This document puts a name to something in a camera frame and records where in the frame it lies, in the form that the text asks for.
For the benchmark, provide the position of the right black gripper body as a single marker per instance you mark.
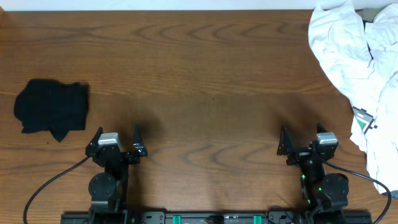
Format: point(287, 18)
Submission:
point(300, 155)

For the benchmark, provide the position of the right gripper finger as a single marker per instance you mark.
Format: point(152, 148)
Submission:
point(321, 129)
point(285, 146)

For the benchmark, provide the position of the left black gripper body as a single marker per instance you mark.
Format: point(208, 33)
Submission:
point(116, 154)

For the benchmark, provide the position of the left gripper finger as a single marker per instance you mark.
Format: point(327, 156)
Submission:
point(93, 147)
point(138, 143)

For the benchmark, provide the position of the white t-shirt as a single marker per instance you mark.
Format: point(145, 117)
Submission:
point(357, 66)

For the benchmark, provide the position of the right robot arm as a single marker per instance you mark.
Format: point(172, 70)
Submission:
point(326, 194)

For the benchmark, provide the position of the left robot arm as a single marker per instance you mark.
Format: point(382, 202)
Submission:
point(108, 189)

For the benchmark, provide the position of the folded black garment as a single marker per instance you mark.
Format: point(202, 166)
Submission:
point(49, 105)

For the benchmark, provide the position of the white printed garment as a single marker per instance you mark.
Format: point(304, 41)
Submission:
point(385, 93)

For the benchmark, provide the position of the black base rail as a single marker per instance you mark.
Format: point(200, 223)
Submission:
point(270, 217)

